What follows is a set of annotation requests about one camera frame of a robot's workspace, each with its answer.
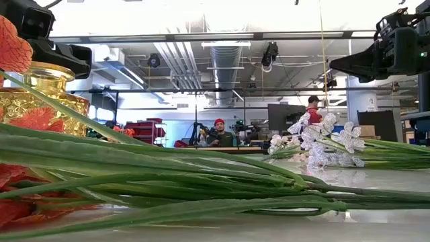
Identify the white artificial flower bunch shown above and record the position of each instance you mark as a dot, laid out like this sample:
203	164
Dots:
349	136
277	140

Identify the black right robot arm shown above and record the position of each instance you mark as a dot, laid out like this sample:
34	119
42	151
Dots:
424	6

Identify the black background robot arm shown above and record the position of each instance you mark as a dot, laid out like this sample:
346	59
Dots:
243	127
198	132

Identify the amber textured glass vase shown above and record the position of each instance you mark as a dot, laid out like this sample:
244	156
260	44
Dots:
67	107

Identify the black panel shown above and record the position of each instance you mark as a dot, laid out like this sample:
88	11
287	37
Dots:
376	124

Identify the cardboard box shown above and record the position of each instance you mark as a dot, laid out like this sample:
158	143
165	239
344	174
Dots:
367	130

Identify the grey desk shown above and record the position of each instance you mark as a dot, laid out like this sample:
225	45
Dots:
416	116

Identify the person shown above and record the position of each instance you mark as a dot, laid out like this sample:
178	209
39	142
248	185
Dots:
314	116
220	136

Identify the grey overhead beam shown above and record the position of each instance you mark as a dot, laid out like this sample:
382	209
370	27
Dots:
134	37

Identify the black background monitor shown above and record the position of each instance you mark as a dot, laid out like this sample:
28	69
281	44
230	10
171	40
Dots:
282	116

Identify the red storage shelf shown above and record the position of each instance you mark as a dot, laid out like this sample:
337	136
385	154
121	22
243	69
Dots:
142	129

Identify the wooden background bench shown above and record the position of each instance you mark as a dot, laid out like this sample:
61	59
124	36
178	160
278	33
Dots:
235	150

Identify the black ceiling camera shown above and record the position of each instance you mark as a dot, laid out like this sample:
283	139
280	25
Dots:
154	60

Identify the black rail frame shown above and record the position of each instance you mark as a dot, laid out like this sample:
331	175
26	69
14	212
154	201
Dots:
168	90

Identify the silver ventilation duct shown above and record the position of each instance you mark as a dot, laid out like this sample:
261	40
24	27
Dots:
225	67

